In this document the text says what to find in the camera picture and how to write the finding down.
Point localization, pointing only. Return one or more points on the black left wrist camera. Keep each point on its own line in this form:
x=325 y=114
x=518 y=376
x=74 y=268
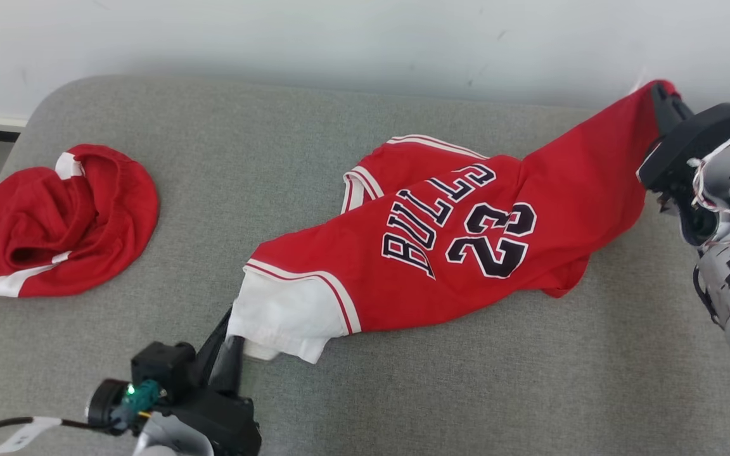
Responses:
x=156 y=370

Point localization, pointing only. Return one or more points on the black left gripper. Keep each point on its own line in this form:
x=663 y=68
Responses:
x=225 y=421

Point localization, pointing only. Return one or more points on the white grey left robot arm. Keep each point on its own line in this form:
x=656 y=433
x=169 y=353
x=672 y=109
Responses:
x=168 y=440

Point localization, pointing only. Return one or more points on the red shorts with white stripe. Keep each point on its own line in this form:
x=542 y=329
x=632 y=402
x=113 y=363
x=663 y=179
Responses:
x=54 y=221

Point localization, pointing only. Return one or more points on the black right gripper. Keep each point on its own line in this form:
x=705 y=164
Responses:
x=688 y=149

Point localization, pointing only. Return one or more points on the red Bulls 23 jersey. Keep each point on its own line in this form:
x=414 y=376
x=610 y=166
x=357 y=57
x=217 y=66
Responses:
x=441 y=253

